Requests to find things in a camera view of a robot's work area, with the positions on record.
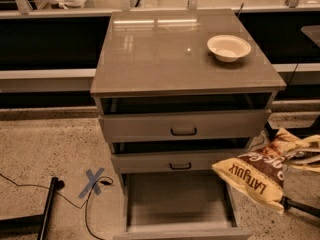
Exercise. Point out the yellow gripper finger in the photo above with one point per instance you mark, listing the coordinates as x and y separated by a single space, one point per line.
306 158

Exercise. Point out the brown chip bag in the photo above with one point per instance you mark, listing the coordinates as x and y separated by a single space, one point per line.
259 174

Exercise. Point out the top grey drawer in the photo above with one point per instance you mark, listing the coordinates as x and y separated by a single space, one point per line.
183 125

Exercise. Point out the grey drawer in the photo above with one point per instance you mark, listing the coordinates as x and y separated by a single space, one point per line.
180 205
183 125
170 161

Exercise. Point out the middle grey drawer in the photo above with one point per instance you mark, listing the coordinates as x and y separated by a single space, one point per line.
170 161

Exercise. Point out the grey drawer cabinet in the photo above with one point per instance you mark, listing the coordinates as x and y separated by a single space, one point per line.
159 62

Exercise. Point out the bottom grey drawer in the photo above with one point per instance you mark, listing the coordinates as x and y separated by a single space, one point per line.
180 205

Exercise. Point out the black caster leg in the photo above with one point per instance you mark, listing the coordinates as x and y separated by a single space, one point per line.
288 203

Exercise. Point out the white paper bowl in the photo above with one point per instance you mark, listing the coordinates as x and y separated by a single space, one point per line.
228 48

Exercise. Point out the blue tape cross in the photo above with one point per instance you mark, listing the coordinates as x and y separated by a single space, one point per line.
92 183

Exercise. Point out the black stand leg left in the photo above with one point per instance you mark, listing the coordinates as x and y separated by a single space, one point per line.
39 223

